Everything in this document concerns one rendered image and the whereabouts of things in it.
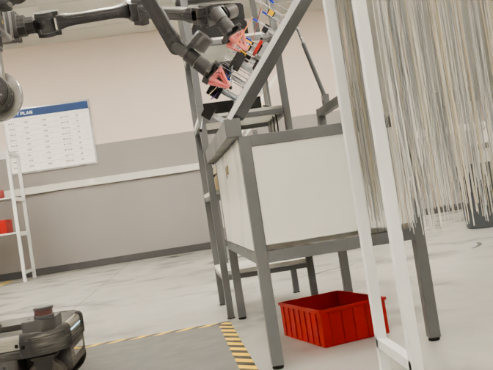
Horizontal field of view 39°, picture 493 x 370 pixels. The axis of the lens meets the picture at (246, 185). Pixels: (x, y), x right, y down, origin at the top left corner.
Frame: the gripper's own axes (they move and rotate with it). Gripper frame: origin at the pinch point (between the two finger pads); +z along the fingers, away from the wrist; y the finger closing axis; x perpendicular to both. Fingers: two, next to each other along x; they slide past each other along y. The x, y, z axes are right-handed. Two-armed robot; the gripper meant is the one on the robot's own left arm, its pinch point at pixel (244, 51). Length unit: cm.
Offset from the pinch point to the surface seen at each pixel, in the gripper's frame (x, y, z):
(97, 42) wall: -186, 712, -302
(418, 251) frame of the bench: 3, -20, 98
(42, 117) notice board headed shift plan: -62, 747, -257
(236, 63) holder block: 7.0, -2.1, 3.1
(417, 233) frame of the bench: 0, -21, 93
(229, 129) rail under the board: 32.6, -19.5, 25.4
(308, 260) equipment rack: -9, 103, 87
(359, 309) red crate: 22, 9, 105
